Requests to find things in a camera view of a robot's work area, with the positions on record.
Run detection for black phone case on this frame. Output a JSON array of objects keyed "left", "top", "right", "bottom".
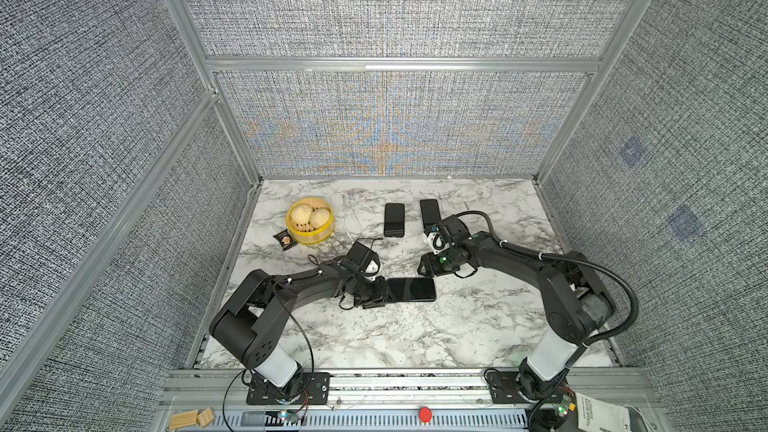
[
  {"left": 383, "top": 202, "right": 407, "bottom": 239},
  {"left": 386, "top": 276, "right": 438, "bottom": 304}
]

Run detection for light blue phone case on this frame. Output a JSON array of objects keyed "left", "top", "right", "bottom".
[{"left": 419, "top": 198, "right": 443, "bottom": 232}]

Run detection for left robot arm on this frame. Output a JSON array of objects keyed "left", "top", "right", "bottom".
[{"left": 209, "top": 261, "right": 388, "bottom": 397}]

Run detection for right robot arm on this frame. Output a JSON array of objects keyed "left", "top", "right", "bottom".
[{"left": 417, "top": 232, "right": 615, "bottom": 403}]

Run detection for right steamed bun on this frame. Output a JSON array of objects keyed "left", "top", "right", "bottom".
[{"left": 309, "top": 208, "right": 332, "bottom": 230}]

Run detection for steamed bun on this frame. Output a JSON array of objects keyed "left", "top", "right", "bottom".
[
  {"left": 309, "top": 208, "right": 332, "bottom": 230},
  {"left": 289, "top": 203, "right": 314, "bottom": 227}
]

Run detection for yellow bamboo steamer basket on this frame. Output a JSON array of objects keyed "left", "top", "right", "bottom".
[{"left": 285, "top": 197, "right": 335, "bottom": 245}]

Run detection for small dark snack packet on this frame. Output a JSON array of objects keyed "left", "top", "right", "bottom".
[{"left": 274, "top": 229, "right": 297, "bottom": 251}]

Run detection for left steamed bun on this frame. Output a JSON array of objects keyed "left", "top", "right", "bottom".
[{"left": 289, "top": 203, "right": 314, "bottom": 227}]

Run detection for red emergency button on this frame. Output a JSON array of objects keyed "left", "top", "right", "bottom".
[{"left": 418, "top": 407, "right": 433, "bottom": 424}]

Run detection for wooden blocks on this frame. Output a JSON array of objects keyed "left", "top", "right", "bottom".
[{"left": 168, "top": 408, "right": 216, "bottom": 431}]

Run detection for white paper label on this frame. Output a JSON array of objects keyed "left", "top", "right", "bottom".
[{"left": 576, "top": 393, "right": 631, "bottom": 432}]

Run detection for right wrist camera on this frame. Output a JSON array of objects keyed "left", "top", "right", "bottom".
[{"left": 424, "top": 215, "right": 470, "bottom": 254}]

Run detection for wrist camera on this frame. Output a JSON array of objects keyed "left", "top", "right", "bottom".
[
  {"left": 424, "top": 215, "right": 470, "bottom": 254},
  {"left": 341, "top": 241, "right": 381, "bottom": 277}
]

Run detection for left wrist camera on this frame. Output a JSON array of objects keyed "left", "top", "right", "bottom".
[{"left": 341, "top": 241, "right": 381, "bottom": 277}]

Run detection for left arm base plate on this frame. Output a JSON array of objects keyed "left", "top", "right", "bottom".
[{"left": 246, "top": 372, "right": 331, "bottom": 407}]

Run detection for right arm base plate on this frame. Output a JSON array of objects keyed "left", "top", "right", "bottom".
[{"left": 482, "top": 368, "right": 559, "bottom": 404}]

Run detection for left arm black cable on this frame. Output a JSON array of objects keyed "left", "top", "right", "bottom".
[{"left": 221, "top": 236, "right": 385, "bottom": 432}]

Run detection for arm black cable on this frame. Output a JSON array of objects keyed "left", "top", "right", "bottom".
[
  {"left": 452, "top": 210, "right": 640, "bottom": 432},
  {"left": 221, "top": 236, "right": 385, "bottom": 432}
]

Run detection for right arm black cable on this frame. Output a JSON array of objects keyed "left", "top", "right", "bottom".
[{"left": 452, "top": 210, "right": 640, "bottom": 432}]

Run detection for aluminium front rail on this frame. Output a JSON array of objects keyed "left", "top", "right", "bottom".
[{"left": 155, "top": 367, "right": 667, "bottom": 432}]

